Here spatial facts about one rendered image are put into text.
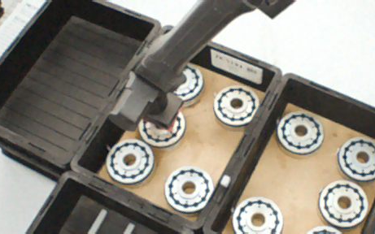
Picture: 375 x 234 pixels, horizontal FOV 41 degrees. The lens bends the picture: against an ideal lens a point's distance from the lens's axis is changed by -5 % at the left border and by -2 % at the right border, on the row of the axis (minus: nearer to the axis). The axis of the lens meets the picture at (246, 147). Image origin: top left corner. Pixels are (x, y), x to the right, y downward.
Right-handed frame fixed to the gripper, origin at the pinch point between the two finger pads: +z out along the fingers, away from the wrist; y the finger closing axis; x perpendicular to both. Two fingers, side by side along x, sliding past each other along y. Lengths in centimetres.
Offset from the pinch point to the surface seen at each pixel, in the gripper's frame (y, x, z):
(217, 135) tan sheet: 11.2, 4.6, 4.4
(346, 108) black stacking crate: 34.9, 19.4, -2.3
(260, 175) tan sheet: 23.9, 0.0, 4.6
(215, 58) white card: 3.5, 19.1, -1.9
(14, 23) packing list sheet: -63, 16, 16
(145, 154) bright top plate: 0.3, -7.6, 1.1
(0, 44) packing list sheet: -62, 8, 16
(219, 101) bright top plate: 8.5, 10.9, 1.6
